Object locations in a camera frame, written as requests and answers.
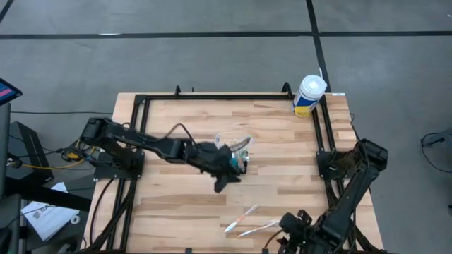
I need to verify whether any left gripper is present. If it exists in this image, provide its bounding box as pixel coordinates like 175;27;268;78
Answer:
192;140;248;194

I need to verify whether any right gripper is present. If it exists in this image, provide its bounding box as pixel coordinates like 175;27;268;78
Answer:
276;210;315;254

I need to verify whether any disinfecting wipes canister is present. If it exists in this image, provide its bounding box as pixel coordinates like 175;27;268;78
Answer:
291;73;328;119

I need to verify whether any black desk leg bar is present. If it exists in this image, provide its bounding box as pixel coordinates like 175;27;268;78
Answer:
5;176;93;212

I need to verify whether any white paper sheet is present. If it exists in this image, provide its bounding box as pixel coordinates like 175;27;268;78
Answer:
20;181;81;243

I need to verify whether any black computer case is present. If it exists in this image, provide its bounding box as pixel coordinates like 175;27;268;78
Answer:
8;121;54;184

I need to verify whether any blue monitor screen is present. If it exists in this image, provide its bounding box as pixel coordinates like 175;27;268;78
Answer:
0;77;23;107

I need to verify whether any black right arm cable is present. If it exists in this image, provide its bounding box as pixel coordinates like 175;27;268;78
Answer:
263;229;283;250

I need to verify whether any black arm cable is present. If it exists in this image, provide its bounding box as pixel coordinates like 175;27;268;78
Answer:
165;122;197;144
263;229;283;250

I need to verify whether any black wire caddy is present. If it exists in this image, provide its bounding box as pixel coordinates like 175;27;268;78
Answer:
232;150;250;176

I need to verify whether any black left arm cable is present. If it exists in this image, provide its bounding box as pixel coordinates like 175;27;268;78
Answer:
165;122;197;144

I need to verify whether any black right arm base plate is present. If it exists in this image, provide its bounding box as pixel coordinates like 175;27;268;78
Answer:
316;150;369;180

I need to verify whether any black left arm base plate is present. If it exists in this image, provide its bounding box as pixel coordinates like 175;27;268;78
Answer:
93;150;145;181

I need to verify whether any thick black cable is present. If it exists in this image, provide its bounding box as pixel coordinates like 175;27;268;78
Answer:
88;178;117;250

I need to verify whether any yellow cable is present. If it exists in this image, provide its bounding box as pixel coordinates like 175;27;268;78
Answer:
19;140;96;171

